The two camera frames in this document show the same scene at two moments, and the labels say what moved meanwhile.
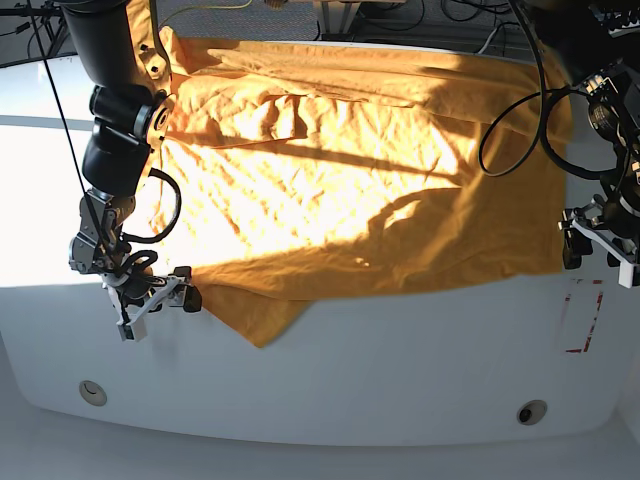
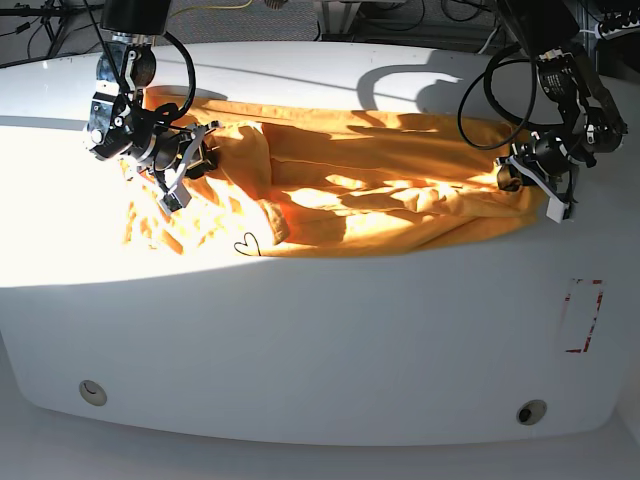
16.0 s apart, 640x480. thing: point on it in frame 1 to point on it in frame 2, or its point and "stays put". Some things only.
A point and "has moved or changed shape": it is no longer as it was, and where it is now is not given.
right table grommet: x=531 y=412 stays put
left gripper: x=136 y=297 to x=169 y=153
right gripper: x=593 y=217 to x=542 y=155
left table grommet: x=92 y=393 stays put
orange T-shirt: x=290 y=172 has moved or changed shape
